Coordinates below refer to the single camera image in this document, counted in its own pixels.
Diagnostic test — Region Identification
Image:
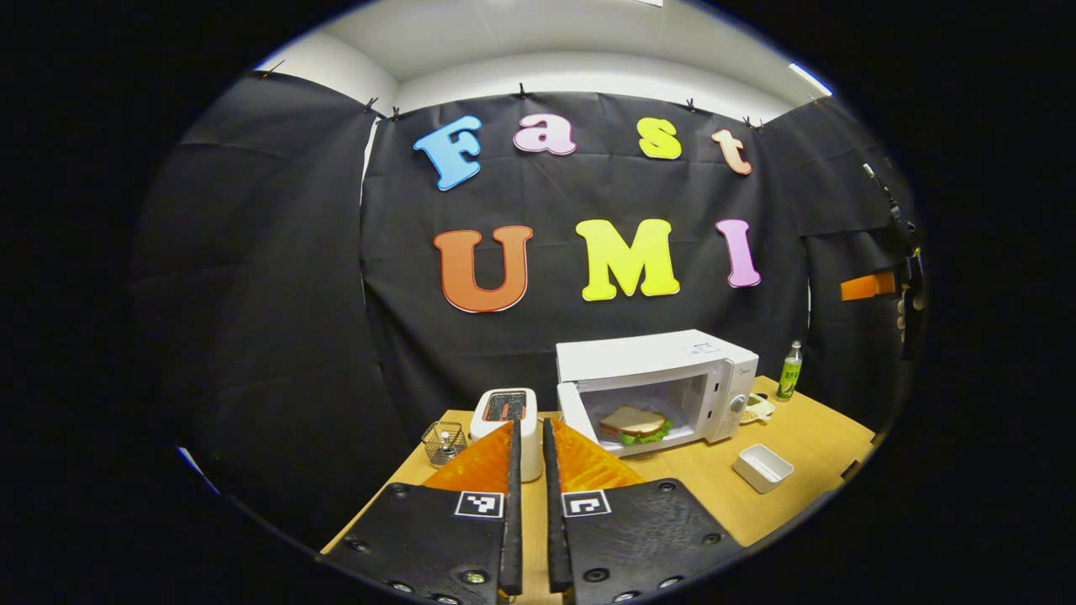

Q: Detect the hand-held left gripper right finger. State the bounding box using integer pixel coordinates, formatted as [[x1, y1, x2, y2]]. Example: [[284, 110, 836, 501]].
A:
[[541, 417, 746, 605]]

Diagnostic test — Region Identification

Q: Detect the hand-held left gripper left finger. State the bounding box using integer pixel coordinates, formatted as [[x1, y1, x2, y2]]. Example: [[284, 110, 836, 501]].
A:
[[322, 418, 525, 605]]

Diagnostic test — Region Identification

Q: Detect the sandwich with lettuce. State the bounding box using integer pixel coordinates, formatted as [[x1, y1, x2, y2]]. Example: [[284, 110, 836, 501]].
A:
[[599, 406, 673, 446]]

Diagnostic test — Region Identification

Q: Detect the white microwave oven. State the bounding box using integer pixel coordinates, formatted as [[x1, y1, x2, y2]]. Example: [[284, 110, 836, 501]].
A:
[[555, 329, 759, 459]]

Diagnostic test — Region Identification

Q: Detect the white toaster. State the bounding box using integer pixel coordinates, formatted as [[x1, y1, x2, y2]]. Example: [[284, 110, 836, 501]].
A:
[[469, 388, 543, 483]]

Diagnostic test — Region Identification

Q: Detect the green label drink bottle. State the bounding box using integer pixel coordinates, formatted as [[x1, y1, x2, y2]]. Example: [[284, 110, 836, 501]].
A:
[[776, 340, 804, 402]]

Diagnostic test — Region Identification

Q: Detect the white rectangular dish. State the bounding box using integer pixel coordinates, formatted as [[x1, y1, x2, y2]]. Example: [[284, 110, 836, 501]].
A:
[[731, 444, 795, 494]]

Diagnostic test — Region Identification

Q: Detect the small ceiling light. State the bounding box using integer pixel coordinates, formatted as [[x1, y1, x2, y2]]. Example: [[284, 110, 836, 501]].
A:
[[789, 62, 835, 97]]

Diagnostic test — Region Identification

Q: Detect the black backdrop cloth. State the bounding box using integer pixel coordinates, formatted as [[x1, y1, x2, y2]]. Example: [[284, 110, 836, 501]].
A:
[[130, 71, 926, 551]]

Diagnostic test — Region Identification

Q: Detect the small wire basket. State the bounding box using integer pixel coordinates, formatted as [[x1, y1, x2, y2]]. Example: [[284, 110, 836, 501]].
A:
[[420, 422, 468, 468]]

